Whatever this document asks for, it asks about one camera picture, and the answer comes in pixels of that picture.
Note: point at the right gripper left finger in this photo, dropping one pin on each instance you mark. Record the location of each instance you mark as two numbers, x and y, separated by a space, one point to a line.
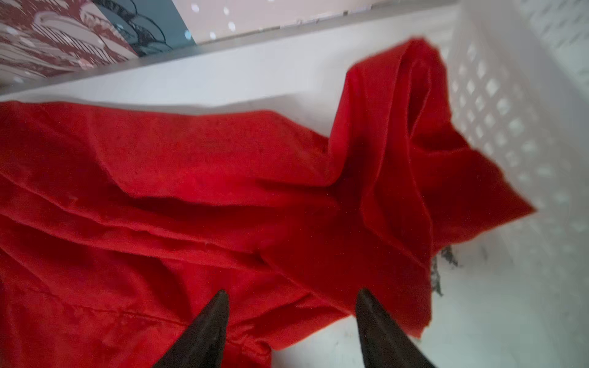
202 344

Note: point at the red shorts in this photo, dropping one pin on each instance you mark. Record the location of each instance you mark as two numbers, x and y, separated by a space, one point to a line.
119 226

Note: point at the white plastic basket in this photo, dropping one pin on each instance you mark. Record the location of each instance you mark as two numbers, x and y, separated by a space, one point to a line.
517 296

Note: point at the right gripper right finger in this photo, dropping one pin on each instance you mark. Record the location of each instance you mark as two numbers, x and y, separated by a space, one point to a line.
383 343

